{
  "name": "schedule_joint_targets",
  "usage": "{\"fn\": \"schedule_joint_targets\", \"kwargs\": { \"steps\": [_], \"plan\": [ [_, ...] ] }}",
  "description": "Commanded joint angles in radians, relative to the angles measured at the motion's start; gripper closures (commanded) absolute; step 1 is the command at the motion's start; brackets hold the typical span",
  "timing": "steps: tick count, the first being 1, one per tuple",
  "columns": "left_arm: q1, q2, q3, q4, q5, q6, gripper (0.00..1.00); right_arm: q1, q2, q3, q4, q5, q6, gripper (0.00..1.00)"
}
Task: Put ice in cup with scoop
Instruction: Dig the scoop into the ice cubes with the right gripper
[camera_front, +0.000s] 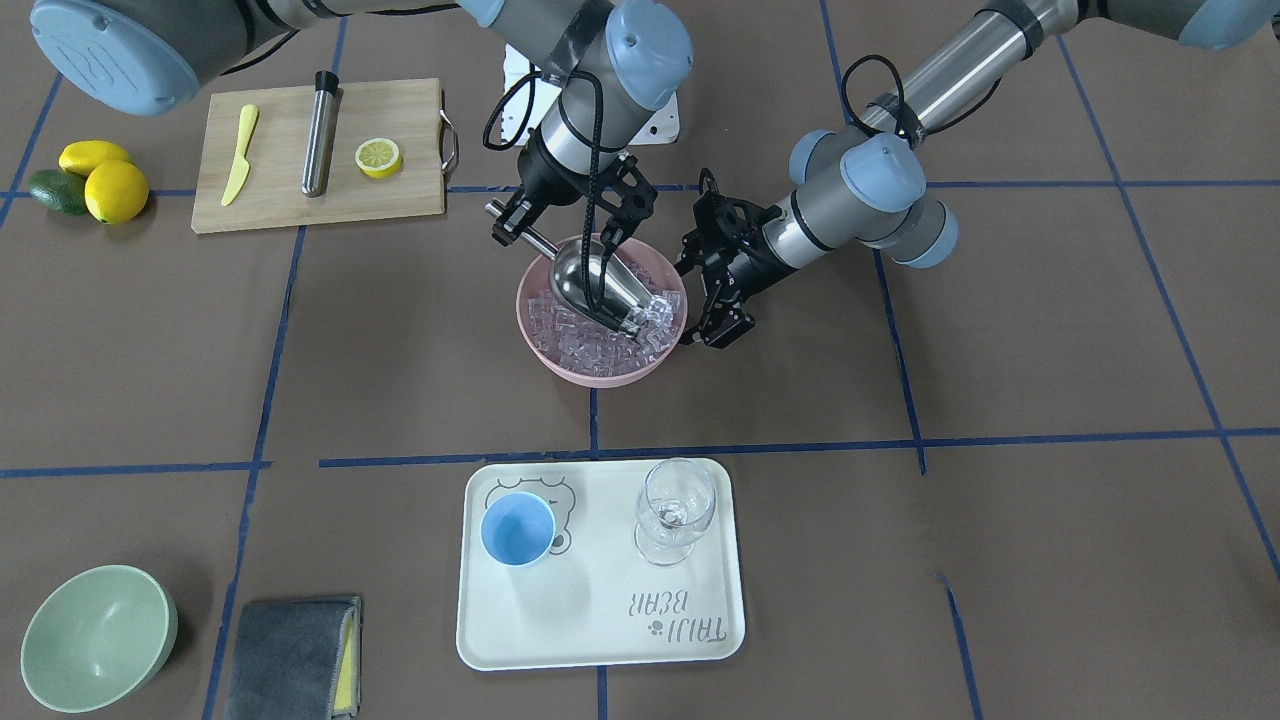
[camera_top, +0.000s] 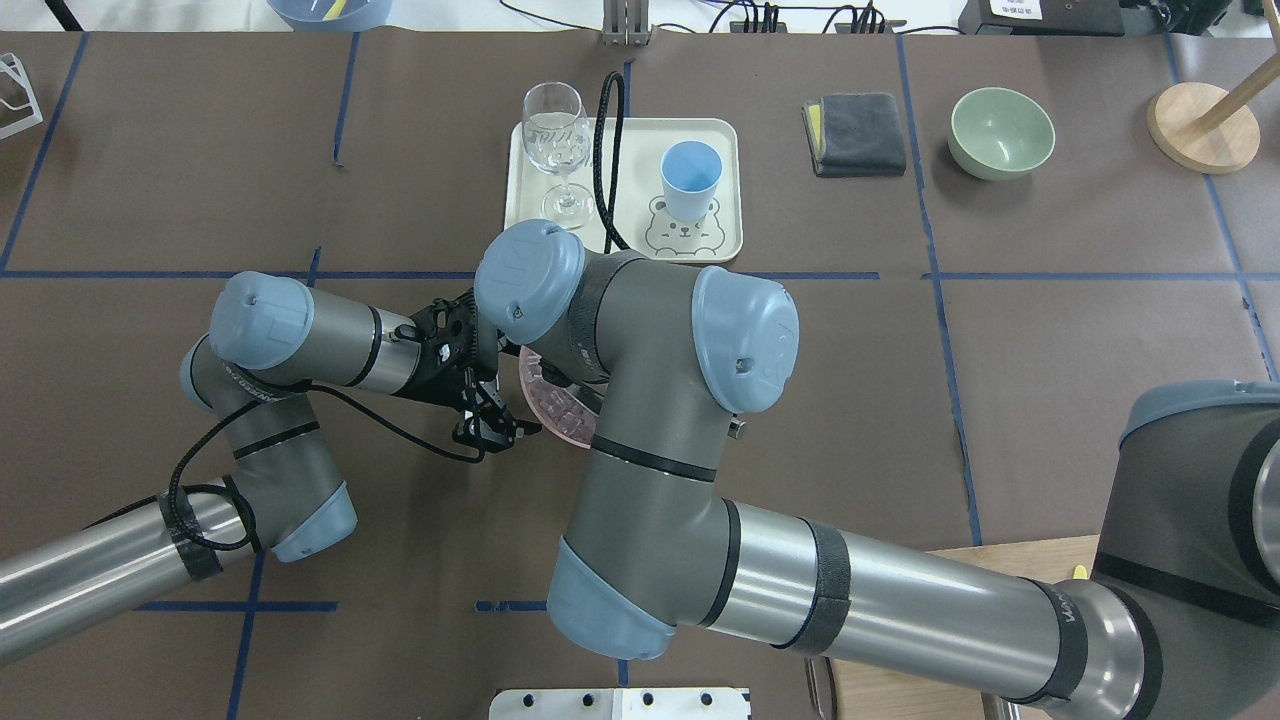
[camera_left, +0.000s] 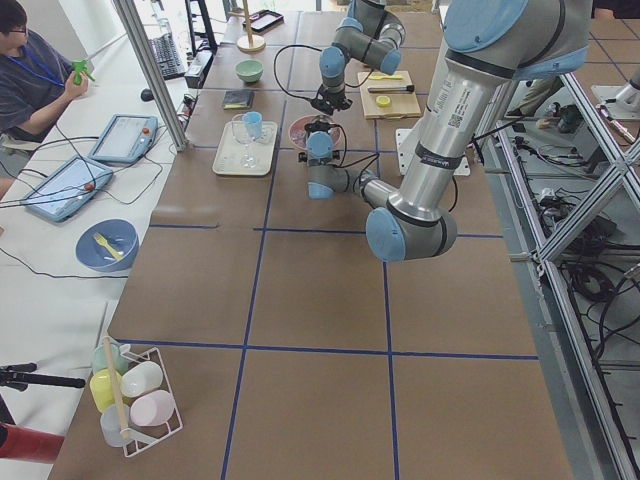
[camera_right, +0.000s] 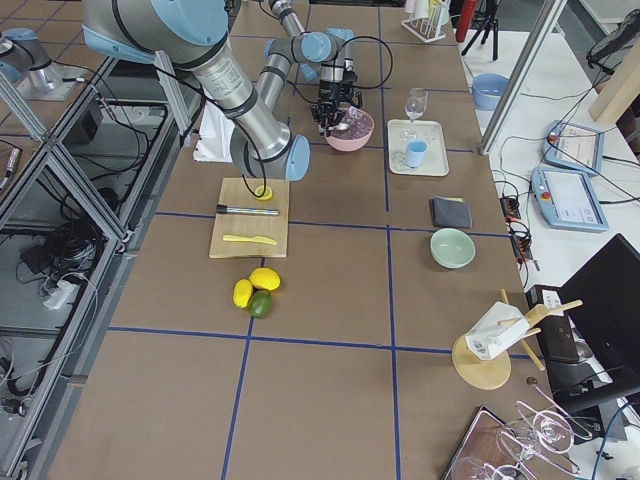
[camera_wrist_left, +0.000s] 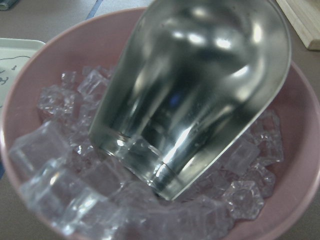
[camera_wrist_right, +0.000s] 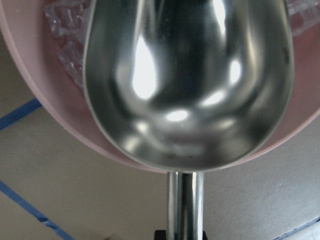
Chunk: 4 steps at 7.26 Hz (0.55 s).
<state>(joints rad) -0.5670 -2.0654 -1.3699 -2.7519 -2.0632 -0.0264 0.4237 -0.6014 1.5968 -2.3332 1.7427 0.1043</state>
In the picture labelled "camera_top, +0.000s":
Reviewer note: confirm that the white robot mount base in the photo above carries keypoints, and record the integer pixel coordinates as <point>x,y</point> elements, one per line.
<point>623,703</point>

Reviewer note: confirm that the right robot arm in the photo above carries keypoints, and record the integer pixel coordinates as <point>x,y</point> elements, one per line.
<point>1178,619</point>

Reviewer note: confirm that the clear ice cubes pile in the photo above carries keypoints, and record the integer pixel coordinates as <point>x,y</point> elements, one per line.
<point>562,402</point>

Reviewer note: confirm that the light blue cup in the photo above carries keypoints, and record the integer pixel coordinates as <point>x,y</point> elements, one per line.
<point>690,172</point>

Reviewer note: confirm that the wooden stand base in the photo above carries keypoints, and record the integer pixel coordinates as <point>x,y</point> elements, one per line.
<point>1207,129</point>

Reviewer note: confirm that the clear wine glass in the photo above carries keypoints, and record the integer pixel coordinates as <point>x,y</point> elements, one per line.
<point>556,136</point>

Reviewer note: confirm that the green bowl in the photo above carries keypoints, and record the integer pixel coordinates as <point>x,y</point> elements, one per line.
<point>998,134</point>

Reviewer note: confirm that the white wire rack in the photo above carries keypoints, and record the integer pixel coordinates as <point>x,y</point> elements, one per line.
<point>19,104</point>

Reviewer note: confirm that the cream bear tray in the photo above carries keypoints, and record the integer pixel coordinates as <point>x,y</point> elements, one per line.
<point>641,215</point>

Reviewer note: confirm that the pink bowl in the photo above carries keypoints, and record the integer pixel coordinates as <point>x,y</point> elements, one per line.
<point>560,410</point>

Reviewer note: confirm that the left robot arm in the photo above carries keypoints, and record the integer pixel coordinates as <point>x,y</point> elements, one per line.
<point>272,343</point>

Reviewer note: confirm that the blue bowl at edge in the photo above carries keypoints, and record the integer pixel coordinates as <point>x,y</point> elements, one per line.
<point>332,16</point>

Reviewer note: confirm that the wooden cutting board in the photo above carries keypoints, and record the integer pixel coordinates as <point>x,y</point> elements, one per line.
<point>845,690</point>

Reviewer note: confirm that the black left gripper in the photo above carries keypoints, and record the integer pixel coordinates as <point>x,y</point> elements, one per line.
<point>436,384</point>

